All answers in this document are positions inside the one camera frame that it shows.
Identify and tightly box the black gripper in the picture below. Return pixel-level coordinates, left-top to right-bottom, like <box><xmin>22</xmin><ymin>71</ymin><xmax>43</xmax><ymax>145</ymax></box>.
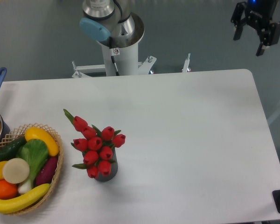
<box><xmin>231</xmin><ymin>0</ymin><xmax>280</xmax><ymax>56</ymax></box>

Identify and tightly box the red tulip bouquet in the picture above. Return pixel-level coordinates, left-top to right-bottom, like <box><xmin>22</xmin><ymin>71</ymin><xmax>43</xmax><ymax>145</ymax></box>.
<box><xmin>63</xmin><ymin>109</ymin><xmax>126</xmax><ymax>179</ymax></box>

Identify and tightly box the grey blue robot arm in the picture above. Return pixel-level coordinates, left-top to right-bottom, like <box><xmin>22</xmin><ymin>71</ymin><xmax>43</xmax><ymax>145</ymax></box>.
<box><xmin>80</xmin><ymin>0</ymin><xmax>280</xmax><ymax>56</ymax></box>

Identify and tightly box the dark grey ribbed vase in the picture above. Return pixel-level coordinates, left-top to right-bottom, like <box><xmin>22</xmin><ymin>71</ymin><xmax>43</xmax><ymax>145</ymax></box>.
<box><xmin>95</xmin><ymin>150</ymin><xmax>118</xmax><ymax>182</ymax></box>

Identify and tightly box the green bok choy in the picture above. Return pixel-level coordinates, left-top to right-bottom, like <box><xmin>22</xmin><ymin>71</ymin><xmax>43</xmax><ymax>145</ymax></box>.
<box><xmin>16</xmin><ymin>139</ymin><xmax>49</xmax><ymax>195</ymax></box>

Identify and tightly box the purple sweet potato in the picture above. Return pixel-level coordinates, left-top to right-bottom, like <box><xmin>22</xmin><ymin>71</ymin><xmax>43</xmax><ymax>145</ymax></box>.
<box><xmin>35</xmin><ymin>157</ymin><xmax>58</xmax><ymax>186</ymax></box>

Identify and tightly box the woven wicker basket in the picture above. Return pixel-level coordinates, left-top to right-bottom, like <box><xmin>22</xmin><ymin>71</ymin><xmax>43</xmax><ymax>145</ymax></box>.
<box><xmin>0</xmin><ymin>123</ymin><xmax>64</xmax><ymax>215</ymax></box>

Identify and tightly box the dark green cucumber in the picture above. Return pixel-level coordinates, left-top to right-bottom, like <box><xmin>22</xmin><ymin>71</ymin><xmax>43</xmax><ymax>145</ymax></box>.
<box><xmin>0</xmin><ymin>136</ymin><xmax>27</xmax><ymax>162</ymax></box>

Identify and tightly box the beige round disc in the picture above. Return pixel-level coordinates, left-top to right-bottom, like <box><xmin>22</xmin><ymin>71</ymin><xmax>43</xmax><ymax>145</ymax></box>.
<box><xmin>2</xmin><ymin>158</ymin><xmax>30</xmax><ymax>184</ymax></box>

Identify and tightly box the orange fruit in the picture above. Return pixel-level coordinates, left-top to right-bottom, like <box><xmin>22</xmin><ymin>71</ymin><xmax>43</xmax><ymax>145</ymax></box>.
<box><xmin>0</xmin><ymin>180</ymin><xmax>18</xmax><ymax>200</ymax></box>

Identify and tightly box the yellow banana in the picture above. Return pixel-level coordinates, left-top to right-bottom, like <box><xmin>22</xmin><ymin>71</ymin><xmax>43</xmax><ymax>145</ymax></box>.
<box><xmin>0</xmin><ymin>183</ymin><xmax>50</xmax><ymax>214</ymax></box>

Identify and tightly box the white table clamp bracket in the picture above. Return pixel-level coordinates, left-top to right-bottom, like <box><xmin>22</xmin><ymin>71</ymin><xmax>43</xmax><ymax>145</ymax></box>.
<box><xmin>182</xmin><ymin>53</ymin><xmax>191</xmax><ymax>73</ymax></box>

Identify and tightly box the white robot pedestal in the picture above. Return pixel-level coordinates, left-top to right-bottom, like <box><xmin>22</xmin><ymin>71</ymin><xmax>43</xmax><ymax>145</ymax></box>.
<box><xmin>98</xmin><ymin>39</ymin><xmax>141</xmax><ymax>77</ymax></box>

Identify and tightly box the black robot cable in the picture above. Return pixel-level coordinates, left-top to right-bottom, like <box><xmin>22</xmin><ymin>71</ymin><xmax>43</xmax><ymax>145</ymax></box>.
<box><xmin>108</xmin><ymin>36</ymin><xmax>120</xmax><ymax>77</ymax></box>

